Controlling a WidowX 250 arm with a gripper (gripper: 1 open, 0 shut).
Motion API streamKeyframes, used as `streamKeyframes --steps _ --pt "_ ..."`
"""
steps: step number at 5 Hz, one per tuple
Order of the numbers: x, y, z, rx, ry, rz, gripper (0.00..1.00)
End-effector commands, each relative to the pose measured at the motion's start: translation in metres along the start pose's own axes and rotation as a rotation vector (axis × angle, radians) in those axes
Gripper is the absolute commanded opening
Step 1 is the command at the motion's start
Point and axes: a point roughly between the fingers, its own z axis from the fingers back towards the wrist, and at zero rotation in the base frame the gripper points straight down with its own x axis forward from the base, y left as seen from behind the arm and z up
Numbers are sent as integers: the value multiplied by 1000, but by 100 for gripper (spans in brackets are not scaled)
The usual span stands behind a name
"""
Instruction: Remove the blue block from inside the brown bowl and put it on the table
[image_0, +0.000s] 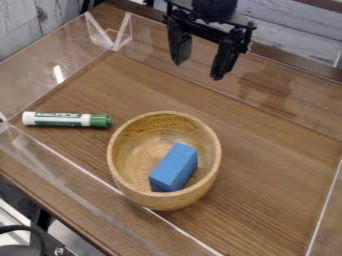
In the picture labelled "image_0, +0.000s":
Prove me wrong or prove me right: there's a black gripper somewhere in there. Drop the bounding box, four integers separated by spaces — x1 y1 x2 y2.
164 0 258 81

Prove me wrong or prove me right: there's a black table clamp with cable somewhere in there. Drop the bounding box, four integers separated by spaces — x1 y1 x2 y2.
0 225 70 256

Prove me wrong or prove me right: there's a blue rectangular block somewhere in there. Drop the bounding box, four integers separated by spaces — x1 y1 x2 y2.
148 143 198 192

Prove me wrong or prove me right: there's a clear acrylic corner bracket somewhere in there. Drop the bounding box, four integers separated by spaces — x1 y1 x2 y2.
84 12 132 52

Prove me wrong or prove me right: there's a brown wooden bowl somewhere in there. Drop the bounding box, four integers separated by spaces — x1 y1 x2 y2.
107 111 222 211

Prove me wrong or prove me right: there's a clear acrylic tray wall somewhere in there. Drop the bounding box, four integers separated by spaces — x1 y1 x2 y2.
0 121 223 256

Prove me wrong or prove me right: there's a green and white marker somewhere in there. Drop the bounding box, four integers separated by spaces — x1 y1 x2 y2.
22 111 112 128

